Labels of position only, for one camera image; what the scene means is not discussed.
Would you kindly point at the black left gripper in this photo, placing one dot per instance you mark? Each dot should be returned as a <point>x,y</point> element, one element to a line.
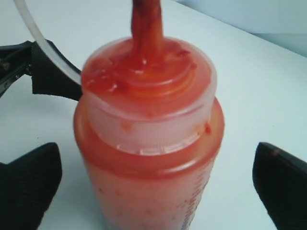
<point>28,58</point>

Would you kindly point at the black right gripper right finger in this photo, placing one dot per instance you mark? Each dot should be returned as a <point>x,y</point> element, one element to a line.
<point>280,180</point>

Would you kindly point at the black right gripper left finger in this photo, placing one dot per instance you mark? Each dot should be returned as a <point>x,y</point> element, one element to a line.
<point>28,185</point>

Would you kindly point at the red sauce squeeze bottle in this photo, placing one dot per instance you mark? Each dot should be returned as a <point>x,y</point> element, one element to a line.
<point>148,124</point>

